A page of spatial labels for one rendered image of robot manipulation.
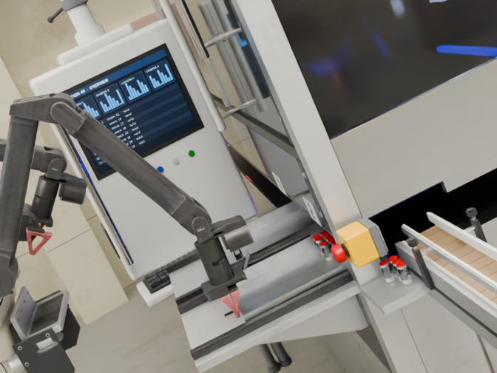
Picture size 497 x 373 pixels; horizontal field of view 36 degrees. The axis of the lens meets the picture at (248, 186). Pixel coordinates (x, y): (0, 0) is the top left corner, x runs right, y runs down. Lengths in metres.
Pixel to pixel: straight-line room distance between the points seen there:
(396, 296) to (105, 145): 0.68
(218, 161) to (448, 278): 1.32
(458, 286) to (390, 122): 0.40
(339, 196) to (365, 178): 0.07
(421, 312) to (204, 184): 1.09
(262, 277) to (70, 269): 3.02
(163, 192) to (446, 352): 0.75
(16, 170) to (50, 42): 3.46
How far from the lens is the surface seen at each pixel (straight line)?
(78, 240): 4.89
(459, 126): 1.74
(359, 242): 1.60
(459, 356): 1.89
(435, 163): 1.73
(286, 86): 1.59
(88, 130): 1.64
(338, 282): 1.76
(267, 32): 1.58
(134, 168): 1.66
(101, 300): 5.00
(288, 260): 2.01
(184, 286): 2.18
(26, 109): 1.63
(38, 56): 5.07
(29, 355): 1.91
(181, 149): 2.62
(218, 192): 2.67
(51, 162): 2.08
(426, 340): 1.84
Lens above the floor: 1.62
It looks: 15 degrees down
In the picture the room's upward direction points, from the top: 25 degrees counter-clockwise
